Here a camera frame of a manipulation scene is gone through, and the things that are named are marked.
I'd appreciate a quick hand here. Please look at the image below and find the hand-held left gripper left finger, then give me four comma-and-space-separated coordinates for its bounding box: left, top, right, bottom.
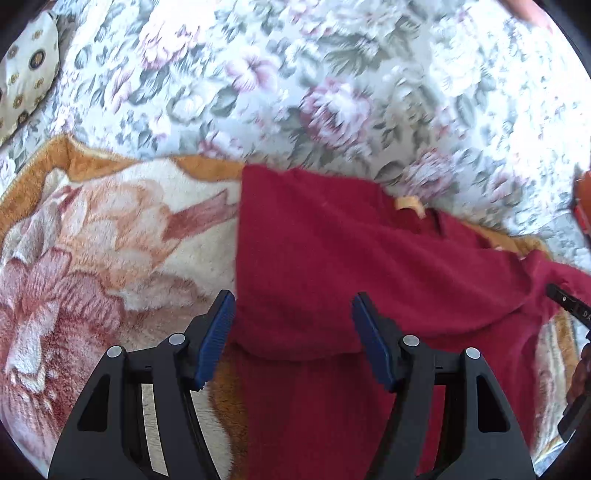
47, 290, 237, 480

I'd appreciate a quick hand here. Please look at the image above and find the orange rose-print fleece blanket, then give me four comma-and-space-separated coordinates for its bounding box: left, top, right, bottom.
0, 134, 578, 480

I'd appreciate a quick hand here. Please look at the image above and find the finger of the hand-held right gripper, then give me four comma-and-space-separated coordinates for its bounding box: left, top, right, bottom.
558, 396, 588, 439
546, 284, 591, 329

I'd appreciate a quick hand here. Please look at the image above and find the dark red sweater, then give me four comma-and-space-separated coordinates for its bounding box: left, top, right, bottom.
228, 164, 591, 480

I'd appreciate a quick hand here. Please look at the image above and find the grey floral bedspread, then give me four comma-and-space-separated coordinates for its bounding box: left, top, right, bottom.
0, 0, 591, 278

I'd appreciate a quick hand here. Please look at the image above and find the cream medallion-print pillow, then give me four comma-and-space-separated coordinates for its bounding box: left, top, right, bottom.
0, 9, 61, 144

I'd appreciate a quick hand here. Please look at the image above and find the pink cushion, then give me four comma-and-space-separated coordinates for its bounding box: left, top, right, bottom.
503, 0, 555, 33

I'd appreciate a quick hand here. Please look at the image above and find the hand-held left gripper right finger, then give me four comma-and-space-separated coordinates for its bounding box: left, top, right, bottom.
351, 292, 536, 480

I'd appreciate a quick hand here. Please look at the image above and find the person's right hand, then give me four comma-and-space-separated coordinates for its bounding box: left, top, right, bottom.
567, 344, 591, 404

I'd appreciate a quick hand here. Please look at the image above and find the orange cushion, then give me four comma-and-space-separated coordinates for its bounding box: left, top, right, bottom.
571, 168, 591, 234

